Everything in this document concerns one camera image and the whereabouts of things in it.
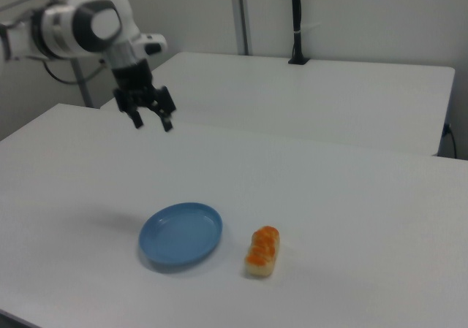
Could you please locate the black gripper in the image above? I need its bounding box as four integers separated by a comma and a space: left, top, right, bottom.
110, 59, 177, 132

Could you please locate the blue round plate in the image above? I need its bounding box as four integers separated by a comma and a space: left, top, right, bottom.
137, 202, 224, 271

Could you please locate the black pole stand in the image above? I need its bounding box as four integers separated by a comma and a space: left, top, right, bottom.
287, 0, 311, 65

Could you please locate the black power cable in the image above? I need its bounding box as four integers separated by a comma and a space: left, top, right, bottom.
443, 122, 458, 158

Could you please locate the bread with orange topping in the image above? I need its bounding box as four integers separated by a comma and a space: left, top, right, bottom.
244, 225, 282, 278

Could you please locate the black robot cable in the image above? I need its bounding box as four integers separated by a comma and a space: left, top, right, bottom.
43, 58, 107, 85

